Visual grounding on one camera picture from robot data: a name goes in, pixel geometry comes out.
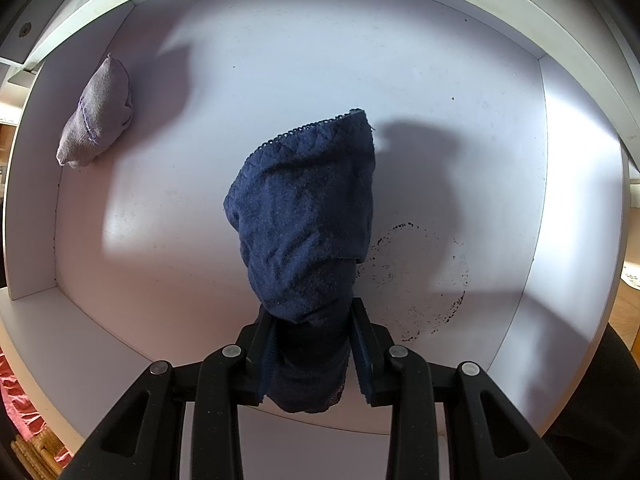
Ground red cloth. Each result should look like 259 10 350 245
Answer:
0 347 76 466

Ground lavender sock bundle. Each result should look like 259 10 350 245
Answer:
56 54 133 168

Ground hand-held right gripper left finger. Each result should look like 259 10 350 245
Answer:
59 307 278 480

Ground navy lace-edged sock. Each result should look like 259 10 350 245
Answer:
222 107 377 415

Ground wicker basket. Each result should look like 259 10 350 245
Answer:
10 432 68 480

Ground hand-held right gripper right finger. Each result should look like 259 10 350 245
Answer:
349 298 571 480

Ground white shelf cabinet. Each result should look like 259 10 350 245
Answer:
0 0 640 461

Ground person's black trousers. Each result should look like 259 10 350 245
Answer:
542 322 640 480

